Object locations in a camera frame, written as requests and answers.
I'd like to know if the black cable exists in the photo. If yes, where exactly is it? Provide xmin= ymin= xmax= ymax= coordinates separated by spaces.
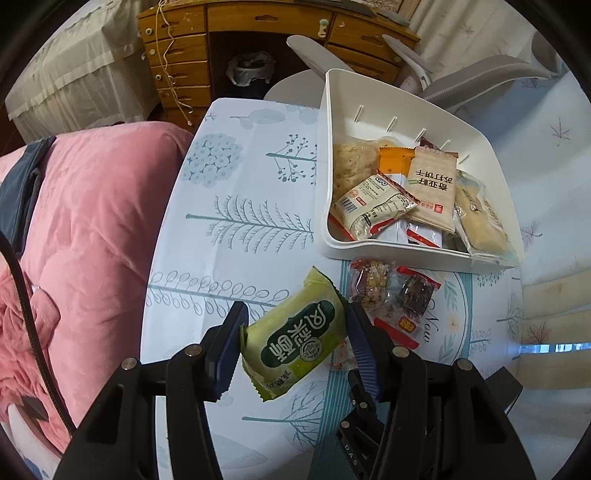
xmin=0 ymin=231 xmax=77 ymax=437

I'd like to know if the cream lace-trimmed cloth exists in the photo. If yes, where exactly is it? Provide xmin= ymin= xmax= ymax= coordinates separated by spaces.
xmin=4 ymin=0 xmax=160 ymax=139

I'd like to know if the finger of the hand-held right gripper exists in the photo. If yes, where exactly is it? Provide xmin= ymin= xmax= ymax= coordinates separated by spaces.
xmin=348 ymin=369 xmax=386 ymax=425

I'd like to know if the clear dark fruit bar packet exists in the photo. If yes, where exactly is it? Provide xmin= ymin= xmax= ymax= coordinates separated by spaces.
xmin=387 ymin=265 xmax=443 ymax=326

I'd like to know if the beige cracker packet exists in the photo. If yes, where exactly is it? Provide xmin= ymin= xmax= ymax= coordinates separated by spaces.
xmin=405 ymin=146 xmax=459 ymax=235

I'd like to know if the wooden desk with drawers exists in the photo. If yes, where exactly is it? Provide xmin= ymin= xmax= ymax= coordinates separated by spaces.
xmin=137 ymin=0 xmax=421 ymax=127

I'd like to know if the small clear snack packet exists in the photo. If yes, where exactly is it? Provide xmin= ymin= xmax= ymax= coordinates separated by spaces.
xmin=331 ymin=336 xmax=357 ymax=370

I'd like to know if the leaf print tablecloth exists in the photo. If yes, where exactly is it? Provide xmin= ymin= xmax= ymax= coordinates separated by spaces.
xmin=141 ymin=97 xmax=527 ymax=480

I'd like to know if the clear bread packet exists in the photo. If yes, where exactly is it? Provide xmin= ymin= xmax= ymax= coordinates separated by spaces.
xmin=454 ymin=171 xmax=520 ymax=258

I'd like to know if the trash bin with white bag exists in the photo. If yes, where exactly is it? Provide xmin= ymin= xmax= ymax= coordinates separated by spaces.
xmin=225 ymin=52 xmax=273 ymax=88

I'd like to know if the white printed snack packet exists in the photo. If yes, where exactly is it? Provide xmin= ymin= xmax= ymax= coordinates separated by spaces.
xmin=379 ymin=217 xmax=446 ymax=251

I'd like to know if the dark blue garment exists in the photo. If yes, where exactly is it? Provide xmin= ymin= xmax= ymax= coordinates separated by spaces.
xmin=0 ymin=136 xmax=56 ymax=241

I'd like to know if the orange snack packet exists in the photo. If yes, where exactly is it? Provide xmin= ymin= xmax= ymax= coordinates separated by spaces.
xmin=378 ymin=145 xmax=416 ymax=188

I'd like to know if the red and white snack packet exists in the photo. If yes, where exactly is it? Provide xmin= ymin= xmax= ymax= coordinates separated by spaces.
xmin=333 ymin=174 xmax=420 ymax=241

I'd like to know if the red yellow-label snack packet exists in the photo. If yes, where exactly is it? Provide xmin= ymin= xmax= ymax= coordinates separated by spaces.
xmin=372 ymin=313 xmax=422 ymax=352

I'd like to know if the green snack packet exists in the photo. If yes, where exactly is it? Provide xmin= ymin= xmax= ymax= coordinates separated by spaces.
xmin=240 ymin=265 xmax=349 ymax=402

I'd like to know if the white plastic bin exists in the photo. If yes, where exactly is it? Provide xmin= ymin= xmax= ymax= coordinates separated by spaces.
xmin=318 ymin=68 xmax=527 ymax=268

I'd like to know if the large rice puff packet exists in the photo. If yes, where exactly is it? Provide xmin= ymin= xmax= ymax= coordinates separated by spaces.
xmin=331 ymin=137 xmax=386 ymax=201

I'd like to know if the white leaf print bedsheet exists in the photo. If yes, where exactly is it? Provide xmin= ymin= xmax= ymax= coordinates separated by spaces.
xmin=411 ymin=0 xmax=591 ymax=462

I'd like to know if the pink garment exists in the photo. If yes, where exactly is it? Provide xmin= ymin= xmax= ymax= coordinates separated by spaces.
xmin=0 ymin=268 xmax=63 ymax=416

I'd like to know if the white cord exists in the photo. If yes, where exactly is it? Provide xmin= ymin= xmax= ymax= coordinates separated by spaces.
xmin=154 ymin=0 xmax=195 ymax=127

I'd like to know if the clear nut bar packet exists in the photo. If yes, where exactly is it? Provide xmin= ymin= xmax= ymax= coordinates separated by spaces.
xmin=348 ymin=258 xmax=399 ymax=315

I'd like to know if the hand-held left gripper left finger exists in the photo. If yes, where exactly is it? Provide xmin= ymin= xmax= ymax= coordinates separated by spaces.
xmin=60 ymin=301 xmax=250 ymax=480

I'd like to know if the pink blanket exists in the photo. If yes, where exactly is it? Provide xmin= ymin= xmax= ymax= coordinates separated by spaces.
xmin=0 ymin=121 xmax=195 ymax=457

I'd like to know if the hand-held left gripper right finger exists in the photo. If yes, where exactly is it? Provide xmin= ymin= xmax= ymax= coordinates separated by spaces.
xmin=346 ymin=302 xmax=536 ymax=480

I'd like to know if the grey office chair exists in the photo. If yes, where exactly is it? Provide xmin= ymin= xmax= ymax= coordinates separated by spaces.
xmin=263 ymin=33 xmax=571 ymax=116

